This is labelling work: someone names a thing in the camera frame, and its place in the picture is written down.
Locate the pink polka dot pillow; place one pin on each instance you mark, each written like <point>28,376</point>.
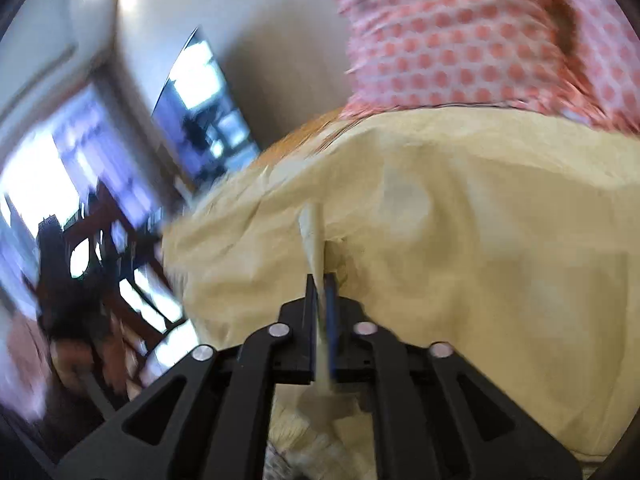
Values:
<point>603,66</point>
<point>427,53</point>

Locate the beige khaki pants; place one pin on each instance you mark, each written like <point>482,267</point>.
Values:
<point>240,253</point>

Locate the black flat screen television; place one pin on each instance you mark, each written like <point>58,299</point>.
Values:
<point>199,117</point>

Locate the purple window curtains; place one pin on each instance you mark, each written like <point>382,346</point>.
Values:
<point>51,173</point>

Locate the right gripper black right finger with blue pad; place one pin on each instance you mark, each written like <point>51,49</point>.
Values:
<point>434,414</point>

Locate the yellow patterned bedspread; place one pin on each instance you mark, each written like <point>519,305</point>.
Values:
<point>512,235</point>

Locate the dark wooden chair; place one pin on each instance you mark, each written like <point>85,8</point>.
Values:
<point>88,294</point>

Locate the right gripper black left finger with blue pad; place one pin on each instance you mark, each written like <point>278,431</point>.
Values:
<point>208,416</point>

